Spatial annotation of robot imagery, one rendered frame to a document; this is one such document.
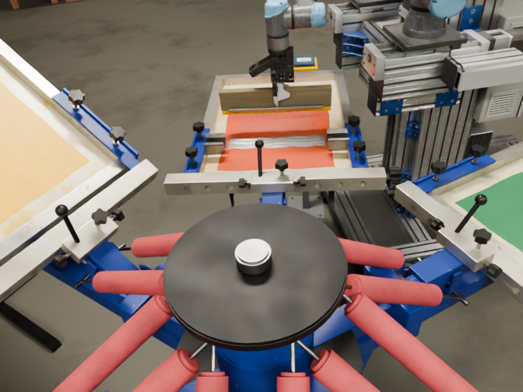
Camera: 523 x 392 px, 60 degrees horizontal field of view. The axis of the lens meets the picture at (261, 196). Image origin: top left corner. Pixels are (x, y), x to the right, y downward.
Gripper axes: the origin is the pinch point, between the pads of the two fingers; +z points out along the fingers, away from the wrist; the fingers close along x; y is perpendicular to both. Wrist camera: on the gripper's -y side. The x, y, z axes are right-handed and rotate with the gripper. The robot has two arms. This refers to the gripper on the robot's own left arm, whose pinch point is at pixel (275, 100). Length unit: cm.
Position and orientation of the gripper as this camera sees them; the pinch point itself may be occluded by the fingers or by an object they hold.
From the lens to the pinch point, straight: 169.7
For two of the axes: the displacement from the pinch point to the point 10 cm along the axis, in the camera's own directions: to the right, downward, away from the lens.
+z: 0.8, 7.6, 6.4
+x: 0.5, -6.5, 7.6
